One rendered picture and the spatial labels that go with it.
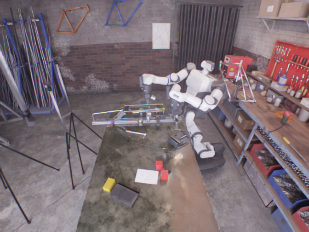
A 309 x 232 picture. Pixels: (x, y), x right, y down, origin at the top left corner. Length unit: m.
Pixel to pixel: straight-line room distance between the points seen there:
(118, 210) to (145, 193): 0.19
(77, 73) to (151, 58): 2.00
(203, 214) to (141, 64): 3.63
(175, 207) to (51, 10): 4.39
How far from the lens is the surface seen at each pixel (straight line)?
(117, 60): 4.09
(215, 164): 2.20
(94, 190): 1.09
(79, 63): 4.39
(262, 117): 2.16
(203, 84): 1.41
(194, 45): 3.76
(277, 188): 2.07
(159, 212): 0.97
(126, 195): 1.00
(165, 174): 1.04
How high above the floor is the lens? 1.78
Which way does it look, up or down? 34 degrees down
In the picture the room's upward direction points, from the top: straight up
